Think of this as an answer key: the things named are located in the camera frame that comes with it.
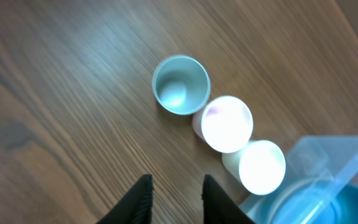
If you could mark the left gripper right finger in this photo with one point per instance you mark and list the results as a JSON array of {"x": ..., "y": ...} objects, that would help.
[{"x": 218, "y": 208}]

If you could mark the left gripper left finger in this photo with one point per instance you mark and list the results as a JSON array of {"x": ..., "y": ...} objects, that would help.
[{"x": 135, "y": 207}]

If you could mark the cream cup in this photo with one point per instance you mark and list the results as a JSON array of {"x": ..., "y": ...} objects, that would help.
[{"x": 260, "y": 166}]

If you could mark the pink cup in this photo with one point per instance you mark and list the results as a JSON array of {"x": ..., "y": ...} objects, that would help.
[{"x": 225, "y": 124}]

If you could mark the light blue bowl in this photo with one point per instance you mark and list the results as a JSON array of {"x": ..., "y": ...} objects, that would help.
[{"x": 303, "y": 201}]

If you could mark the clear plastic storage container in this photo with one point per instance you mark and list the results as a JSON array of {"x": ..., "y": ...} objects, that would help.
[{"x": 313, "y": 157}]

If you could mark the grey cup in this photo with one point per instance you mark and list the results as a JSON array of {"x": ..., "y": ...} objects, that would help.
[{"x": 181, "y": 85}]

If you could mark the dark blue bowl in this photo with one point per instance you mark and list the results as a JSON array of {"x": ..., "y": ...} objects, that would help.
[{"x": 346, "y": 205}]

